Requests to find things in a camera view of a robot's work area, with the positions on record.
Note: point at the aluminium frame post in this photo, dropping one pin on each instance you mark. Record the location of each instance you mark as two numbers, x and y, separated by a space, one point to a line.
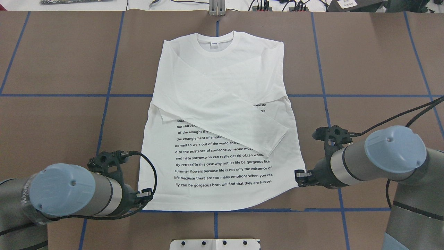
217 8

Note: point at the small black electronics board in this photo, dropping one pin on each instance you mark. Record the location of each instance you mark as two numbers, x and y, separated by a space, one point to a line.
260 5

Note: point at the white labelled black box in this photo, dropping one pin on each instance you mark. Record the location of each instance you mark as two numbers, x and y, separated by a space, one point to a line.
349 5

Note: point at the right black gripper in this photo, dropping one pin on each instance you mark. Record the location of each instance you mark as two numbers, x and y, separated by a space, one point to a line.
321 171

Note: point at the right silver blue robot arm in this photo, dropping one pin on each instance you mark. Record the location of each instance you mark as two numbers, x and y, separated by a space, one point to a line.
397 154

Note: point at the white long-sleeve printed shirt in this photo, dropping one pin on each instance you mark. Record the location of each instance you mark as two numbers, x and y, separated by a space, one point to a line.
220 128

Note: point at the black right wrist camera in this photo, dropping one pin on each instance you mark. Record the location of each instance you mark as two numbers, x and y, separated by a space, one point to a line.
334 138

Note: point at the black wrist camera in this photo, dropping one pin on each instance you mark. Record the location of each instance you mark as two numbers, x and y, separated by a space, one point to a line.
334 138
108 162

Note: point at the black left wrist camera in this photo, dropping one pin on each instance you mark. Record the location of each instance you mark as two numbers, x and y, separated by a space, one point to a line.
108 162

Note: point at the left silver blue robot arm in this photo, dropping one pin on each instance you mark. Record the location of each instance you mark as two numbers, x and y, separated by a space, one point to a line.
61 191

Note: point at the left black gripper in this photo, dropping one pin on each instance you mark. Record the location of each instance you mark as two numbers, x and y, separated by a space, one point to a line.
129 197

